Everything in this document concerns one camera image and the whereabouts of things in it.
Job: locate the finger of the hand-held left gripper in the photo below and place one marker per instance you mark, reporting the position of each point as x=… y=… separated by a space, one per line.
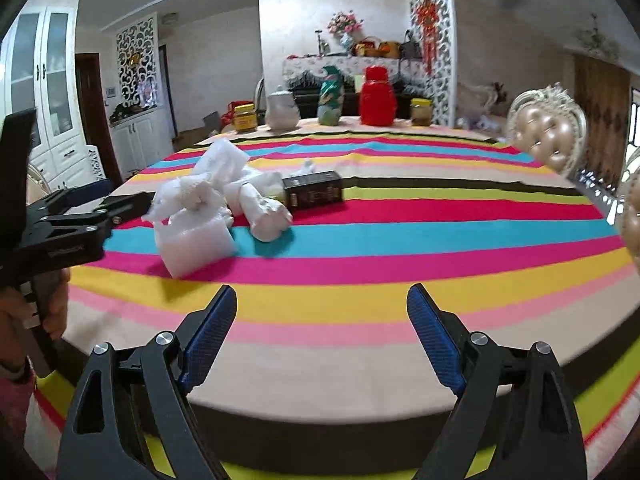
x=127 y=207
x=87 y=194

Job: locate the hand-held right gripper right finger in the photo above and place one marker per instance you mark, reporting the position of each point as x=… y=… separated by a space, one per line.
x=435 y=345

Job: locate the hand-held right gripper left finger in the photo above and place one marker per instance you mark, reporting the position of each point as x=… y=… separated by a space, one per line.
x=207 y=345

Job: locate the white foam wrap sheet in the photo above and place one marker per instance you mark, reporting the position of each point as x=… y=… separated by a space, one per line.
x=195 y=240

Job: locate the person's left hand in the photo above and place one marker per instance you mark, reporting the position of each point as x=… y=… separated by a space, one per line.
x=55 y=305

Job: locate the small white lattice panel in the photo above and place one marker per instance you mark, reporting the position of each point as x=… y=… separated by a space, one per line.
x=97 y=165

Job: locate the low white cabinet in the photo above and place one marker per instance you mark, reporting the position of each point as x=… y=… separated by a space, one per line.
x=142 y=140

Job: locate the dark wooden door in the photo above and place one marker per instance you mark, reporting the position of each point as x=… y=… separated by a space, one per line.
x=95 y=120

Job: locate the open cardboard box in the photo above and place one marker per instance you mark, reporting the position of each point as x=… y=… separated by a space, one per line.
x=192 y=140

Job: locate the large white crumpled tissue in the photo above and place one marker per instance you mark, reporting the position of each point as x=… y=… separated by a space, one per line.
x=222 y=160

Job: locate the white glass-door cabinet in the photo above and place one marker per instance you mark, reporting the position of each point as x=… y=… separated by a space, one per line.
x=50 y=85

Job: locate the striped tablecloth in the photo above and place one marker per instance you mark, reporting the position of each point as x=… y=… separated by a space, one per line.
x=325 y=270

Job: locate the red gift box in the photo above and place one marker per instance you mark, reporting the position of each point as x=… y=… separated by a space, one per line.
x=230 y=117

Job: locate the yellow label jar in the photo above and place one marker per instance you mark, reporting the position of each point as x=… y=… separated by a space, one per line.
x=245 y=119

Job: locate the white teapot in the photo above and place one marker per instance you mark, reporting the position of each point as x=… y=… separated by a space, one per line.
x=281 y=109

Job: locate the black box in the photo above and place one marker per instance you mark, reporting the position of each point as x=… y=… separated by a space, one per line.
x=315 y=191

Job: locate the black piano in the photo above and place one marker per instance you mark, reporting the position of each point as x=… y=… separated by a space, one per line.
x=306 y=96

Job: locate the lace floral cloth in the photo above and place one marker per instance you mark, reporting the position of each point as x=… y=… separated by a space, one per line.
x=310 y=67

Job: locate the green patterned pouch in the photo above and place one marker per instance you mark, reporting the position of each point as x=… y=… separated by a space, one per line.
x=331 y=97

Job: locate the glass jar yellow lid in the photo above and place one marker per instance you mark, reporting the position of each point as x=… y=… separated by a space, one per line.
x=421 y=114

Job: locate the ornate beige tufted chair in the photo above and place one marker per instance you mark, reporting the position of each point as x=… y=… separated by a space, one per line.
x=547 y=132
x=631 y=215

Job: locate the ornate sofa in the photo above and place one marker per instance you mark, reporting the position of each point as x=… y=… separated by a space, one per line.
x=477 y=105

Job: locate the red thermos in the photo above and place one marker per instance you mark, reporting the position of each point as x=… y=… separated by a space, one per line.
x=378 y=100

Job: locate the yellow-green box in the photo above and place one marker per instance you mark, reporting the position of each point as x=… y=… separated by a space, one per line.
x=358 y=83

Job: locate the tall white lattice screen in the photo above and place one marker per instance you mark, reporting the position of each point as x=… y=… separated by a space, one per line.
x=442 y=75

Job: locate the flower bouquet in vase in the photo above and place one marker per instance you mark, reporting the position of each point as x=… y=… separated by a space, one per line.
x=346 y=25

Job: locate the brown patterned curtain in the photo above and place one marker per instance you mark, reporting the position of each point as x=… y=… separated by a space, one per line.
x=600 y=110

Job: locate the dark woven basket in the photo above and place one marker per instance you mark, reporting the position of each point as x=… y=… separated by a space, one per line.
x=367 y=49

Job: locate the dark handbag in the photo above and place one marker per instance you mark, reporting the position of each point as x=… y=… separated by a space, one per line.
x=411 y=49

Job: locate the light woven basket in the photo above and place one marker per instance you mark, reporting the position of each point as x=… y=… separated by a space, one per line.
x=390 y=50

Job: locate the red knot hanging ornament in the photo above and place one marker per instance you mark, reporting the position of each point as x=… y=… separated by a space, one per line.
x=427 y=15

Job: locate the chandelier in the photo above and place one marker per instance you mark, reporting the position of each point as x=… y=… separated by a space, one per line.
x=595 y=42

